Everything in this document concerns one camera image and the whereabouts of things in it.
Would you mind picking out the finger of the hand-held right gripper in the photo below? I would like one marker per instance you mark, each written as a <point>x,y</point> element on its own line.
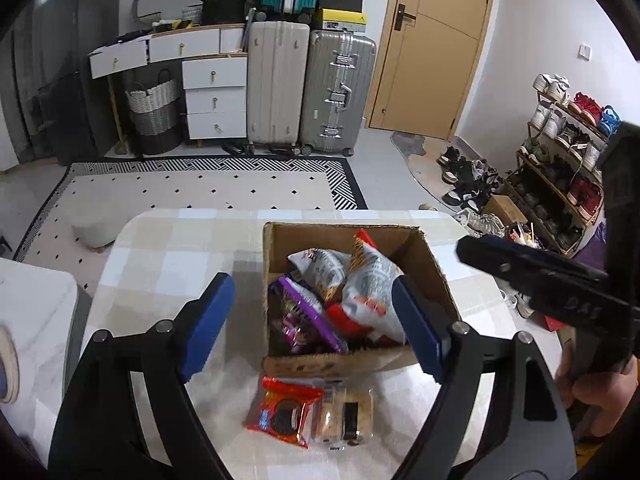
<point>500,257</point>

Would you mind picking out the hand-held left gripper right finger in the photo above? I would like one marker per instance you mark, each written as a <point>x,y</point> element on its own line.
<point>415,325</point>

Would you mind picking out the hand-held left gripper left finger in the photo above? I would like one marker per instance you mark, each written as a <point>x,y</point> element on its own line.
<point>210,325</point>

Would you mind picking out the purple snack packet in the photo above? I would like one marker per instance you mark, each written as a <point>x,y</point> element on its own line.
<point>305,315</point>

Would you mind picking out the white grey printed snack packet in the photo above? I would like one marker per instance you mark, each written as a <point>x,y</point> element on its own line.
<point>320,270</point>

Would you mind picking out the red cookie packet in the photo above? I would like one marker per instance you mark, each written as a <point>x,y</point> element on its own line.
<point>282,410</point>

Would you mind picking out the clear cracker packet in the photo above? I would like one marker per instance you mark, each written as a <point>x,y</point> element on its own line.
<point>345,417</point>

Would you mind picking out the person's right hand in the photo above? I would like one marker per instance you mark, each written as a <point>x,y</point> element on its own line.
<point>600,400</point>

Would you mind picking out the purple cloth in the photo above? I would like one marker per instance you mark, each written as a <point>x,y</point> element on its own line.
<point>592,250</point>

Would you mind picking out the small cardboard box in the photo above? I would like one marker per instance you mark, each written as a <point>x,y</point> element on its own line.
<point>505,208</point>

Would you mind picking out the pile of shoes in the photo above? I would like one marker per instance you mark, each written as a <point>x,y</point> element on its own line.
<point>467,175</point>

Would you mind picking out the wooden shoe rack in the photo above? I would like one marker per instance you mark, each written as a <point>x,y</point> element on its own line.
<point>545,180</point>

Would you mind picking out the beige oval door mat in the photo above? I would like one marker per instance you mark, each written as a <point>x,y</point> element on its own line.
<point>425,170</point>

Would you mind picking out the sneaker collection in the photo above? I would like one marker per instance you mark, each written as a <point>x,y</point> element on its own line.
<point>560,125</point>

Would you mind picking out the patterned black white rug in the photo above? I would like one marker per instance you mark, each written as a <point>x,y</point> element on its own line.
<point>200,190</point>

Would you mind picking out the grey round stool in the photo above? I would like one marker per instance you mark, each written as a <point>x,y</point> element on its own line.
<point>95,227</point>

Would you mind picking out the woven laundry basket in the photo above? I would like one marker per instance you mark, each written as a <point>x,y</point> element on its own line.
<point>155,115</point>

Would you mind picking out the tan wooden door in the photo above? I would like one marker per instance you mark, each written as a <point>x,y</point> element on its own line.
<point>430,50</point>

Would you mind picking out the white drawer dresser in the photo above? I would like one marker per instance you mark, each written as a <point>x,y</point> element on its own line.
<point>215,100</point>

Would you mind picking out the silver suitcase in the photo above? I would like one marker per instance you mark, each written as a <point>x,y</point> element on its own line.
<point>335,90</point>

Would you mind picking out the beige suitcase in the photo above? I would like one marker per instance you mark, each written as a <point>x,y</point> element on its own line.
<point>277,85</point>

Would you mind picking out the yellow black shoe box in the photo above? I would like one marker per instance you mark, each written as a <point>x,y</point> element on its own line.
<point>340,21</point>

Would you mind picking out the black refrigerator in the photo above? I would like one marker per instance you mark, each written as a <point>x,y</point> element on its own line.
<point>60,60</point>

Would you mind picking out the white light switch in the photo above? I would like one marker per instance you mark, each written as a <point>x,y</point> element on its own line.
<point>584,51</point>

